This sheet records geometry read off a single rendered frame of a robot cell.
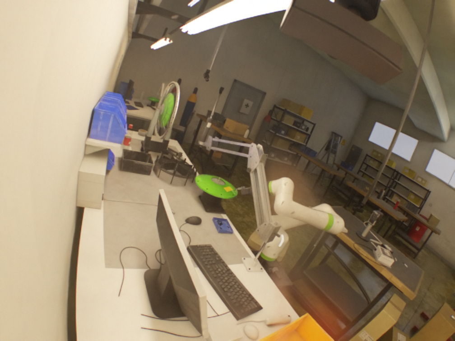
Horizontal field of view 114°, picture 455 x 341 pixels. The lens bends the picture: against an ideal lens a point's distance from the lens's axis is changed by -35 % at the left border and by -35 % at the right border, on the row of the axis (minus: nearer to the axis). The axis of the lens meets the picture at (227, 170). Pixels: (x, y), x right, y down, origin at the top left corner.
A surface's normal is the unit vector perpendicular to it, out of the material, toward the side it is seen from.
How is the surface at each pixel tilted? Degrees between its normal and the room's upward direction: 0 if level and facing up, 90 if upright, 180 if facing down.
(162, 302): 0
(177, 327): 0
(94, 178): 90
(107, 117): 92
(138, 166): 93
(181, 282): 79
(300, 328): 86
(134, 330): 0
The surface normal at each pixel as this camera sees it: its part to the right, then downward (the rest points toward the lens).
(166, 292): 0.44, 0.39
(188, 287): -0.76, -0.32
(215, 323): 0.36, -0.88
